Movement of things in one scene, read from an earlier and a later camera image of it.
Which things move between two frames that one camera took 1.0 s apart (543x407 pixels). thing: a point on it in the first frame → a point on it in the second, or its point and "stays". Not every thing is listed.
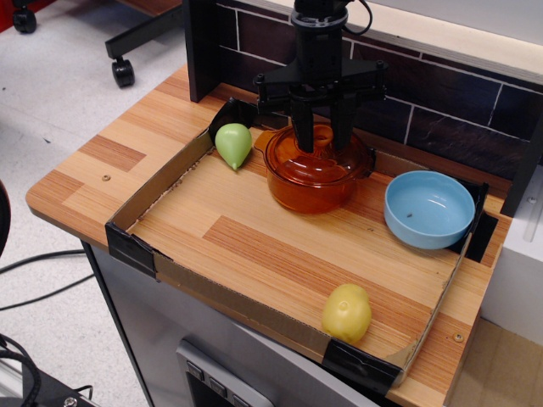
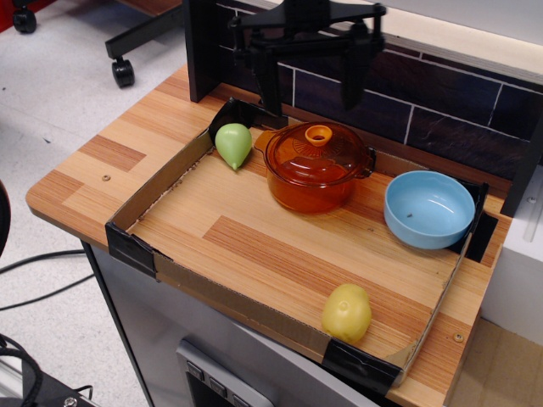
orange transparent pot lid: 288,162 stays
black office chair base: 123,72 stays
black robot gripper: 320,73 → 298,25
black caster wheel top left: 24,19 stays
